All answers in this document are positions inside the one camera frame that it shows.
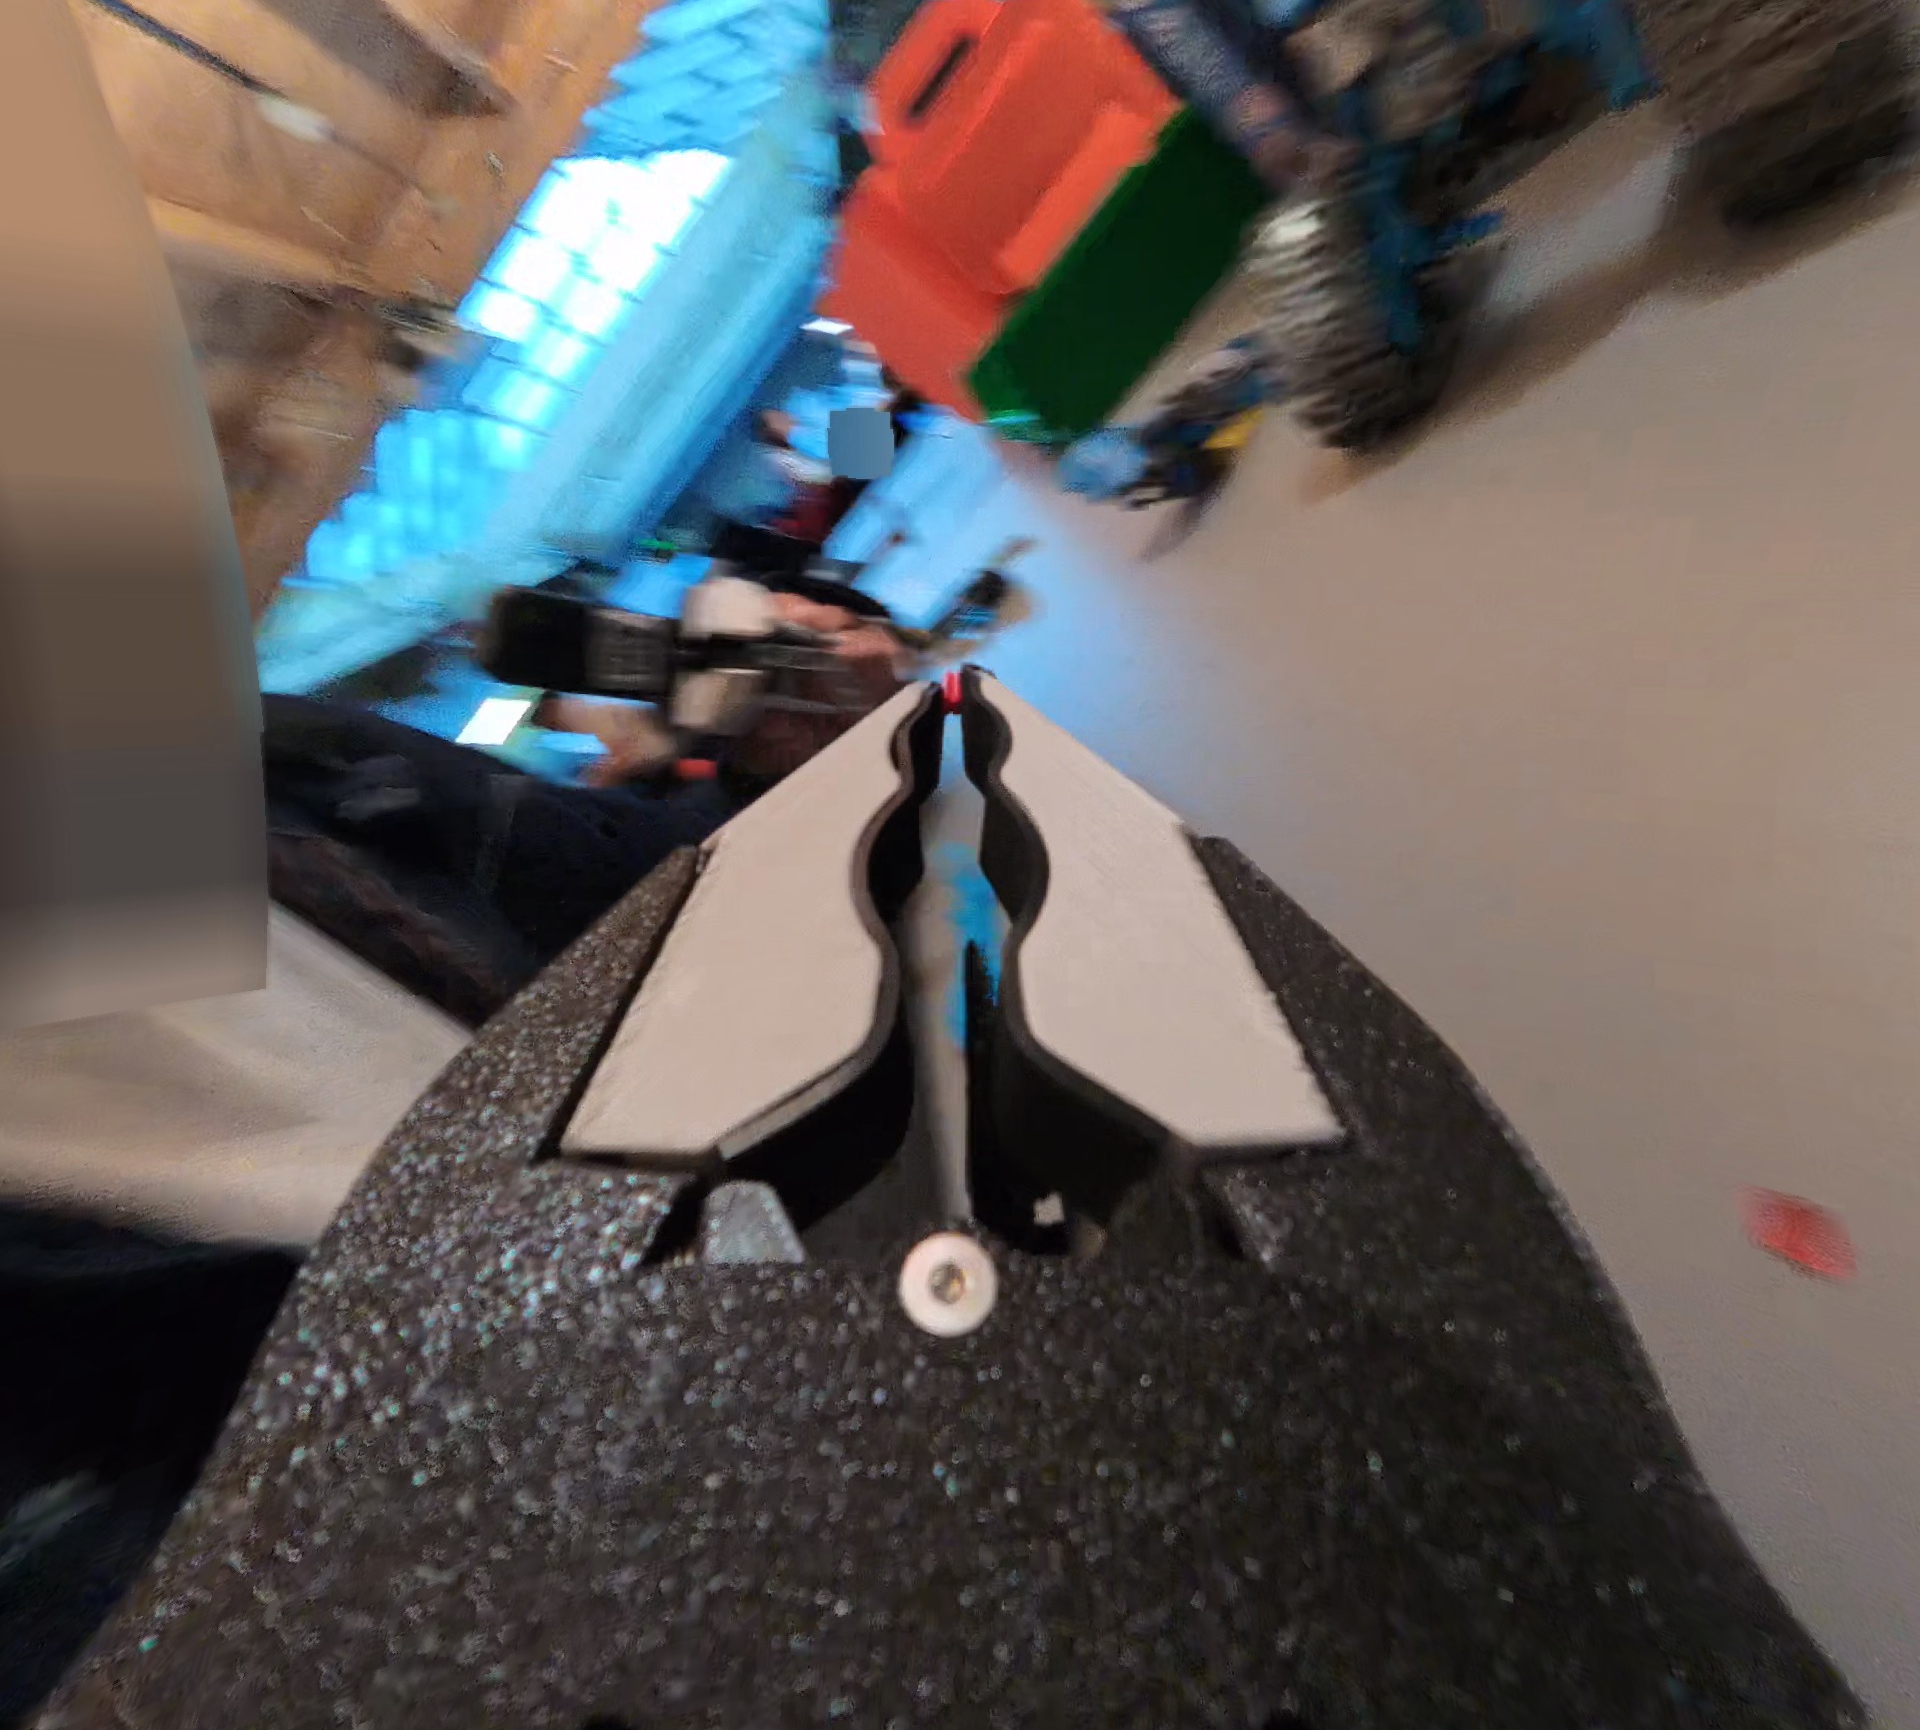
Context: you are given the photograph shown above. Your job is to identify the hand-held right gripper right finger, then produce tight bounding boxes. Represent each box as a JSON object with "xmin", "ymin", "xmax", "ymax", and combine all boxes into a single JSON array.
[{"xmin": 960, "ymin": 667, "xmax": 1343, "ymax": 1170}]

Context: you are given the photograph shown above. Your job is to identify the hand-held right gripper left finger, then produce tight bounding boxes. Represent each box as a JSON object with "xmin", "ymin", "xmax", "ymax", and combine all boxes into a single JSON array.
[{"xmin": 558, "ymin": 682, "xmax": 944, "ymax": 1161}]

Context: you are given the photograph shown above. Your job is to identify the blue grey tracked toy robot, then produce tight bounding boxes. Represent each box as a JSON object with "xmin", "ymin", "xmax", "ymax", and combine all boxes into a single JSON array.
[{"xmin": 1244, "ymin": 0, "xmax": 1920, "ymax": 450}]

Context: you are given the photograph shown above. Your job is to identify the grey desk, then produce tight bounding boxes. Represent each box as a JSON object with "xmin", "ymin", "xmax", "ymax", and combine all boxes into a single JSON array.
[{"xmin": 900, "ymin": 79, "xmax": 1920, "ymax": 1730}]

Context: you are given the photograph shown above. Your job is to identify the person's left hand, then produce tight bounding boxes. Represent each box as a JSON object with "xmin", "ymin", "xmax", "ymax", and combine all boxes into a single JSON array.
[{"xmin": 732, "ymin": 604, "xmax": 911, "ymax": 790}]

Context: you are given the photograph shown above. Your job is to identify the blue brick separator tool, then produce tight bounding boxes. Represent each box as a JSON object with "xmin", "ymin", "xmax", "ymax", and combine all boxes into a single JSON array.
[{"xmin": 913, "ymin": 843, "xmax": 1007, "ymax": 1028}]

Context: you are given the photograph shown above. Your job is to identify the person's dark denim jacket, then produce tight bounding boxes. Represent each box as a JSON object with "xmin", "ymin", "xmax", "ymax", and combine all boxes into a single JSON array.
[{"xmin": 261, "ymin": 694, "xmax": 737, "ymax": 1028}]

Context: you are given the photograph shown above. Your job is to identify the person's white shirt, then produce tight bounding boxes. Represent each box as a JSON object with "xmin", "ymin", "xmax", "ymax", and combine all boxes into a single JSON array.
[{"xmin": 0, "ymin": 903, "xmax": 482, "ymax": 1238}]

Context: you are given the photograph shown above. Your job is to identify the small blue black toy car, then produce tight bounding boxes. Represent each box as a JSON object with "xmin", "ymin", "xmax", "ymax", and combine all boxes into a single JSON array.
[{"xmin": 1055, "ymin": 334, "xmax": 1291, "ymax": 554}]

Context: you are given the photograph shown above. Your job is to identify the orange felt bag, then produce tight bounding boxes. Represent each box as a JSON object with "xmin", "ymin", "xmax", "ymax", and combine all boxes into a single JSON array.
[{"xmin": 815, "ymin": 0, "xmax": 1187, "ymax": 419}]

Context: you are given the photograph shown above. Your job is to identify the green plastic bin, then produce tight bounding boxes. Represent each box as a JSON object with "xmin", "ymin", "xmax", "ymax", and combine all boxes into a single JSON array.
[{"xmin": 966, "ymin": 102, "xmax": 1277, "ymax": 441}]

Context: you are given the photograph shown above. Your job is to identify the small red stud piece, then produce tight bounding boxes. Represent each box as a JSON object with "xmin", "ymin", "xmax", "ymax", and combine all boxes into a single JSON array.
[{"xmin": 1739, "ymin": 1185, "xmax": 1860, "ymax": 1282}]

